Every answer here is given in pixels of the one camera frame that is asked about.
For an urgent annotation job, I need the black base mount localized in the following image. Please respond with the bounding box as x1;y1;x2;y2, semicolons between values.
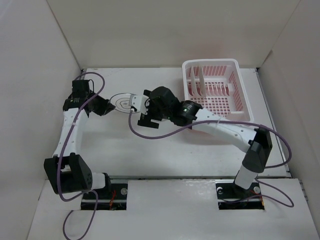
80;179;128;211
215;182;265;210

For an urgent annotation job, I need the green quatrefoil plate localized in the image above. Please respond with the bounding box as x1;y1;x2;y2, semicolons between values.
109;92;133;114

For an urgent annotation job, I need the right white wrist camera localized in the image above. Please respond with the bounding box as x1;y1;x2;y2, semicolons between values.
129;94;149;115

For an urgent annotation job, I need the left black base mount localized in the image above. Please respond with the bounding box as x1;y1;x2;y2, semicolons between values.
80;179;128;211

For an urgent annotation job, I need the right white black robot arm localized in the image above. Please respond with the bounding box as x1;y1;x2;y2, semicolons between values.
129;86;273;197

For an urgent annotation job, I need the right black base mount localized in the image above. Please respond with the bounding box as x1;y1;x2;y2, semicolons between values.
215;182;265;210

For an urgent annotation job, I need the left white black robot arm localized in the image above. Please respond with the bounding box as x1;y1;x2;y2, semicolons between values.
44;79;116;199

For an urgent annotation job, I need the pink white dish rack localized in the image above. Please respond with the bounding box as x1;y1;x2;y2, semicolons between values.
182;58;254;122

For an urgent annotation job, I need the orange sunburst plate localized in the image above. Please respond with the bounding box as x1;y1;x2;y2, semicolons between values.
198;66;207;98
190;67;199;97

